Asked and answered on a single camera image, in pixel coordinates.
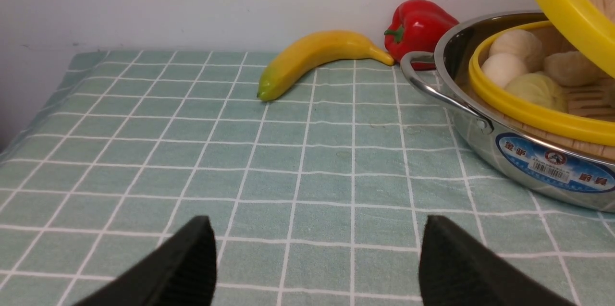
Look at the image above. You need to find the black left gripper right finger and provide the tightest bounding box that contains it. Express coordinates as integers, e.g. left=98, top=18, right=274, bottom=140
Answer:
left=418, top=215, right=571, bottom=306

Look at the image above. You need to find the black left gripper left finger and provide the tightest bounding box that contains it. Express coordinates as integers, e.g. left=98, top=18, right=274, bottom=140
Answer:
left=75, top=216, right=217, bottom=306

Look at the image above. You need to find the bamboo steamer basket yellow rim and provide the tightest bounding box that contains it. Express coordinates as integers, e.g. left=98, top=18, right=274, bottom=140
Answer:
left=468, top=21, right=615, bottom=159

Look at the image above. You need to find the stainless steel pot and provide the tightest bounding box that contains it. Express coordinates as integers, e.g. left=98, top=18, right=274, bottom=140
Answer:
left=400, top=11, right=615, bottom=212

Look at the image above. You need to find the green checkered tablecloth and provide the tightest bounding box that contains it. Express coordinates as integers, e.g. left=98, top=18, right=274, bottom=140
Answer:
left=0, top=51, right=614, bottom=306

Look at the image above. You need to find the white dumpling right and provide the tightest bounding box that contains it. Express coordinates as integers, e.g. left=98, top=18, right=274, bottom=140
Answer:
left=481, top=53, right=529, bottom=88

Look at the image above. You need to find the white dumpling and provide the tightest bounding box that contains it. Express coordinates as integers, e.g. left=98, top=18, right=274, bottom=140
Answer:
left=489, top=29, right=545, bottom=72
left=481, top=53, right=529, bottom=88

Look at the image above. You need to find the pinkish dumpling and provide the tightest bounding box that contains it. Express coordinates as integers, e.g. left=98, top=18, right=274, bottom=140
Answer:
left=543, top=51, right=603, bottom=87

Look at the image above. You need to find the red bell pepper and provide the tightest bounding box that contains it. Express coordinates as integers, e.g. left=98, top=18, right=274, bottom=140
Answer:
left=384, top=0, right=459, bottom=62

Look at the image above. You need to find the yellow banana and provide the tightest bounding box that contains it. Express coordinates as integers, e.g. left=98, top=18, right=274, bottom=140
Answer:
left=257, top=30, right=395, bottom=102

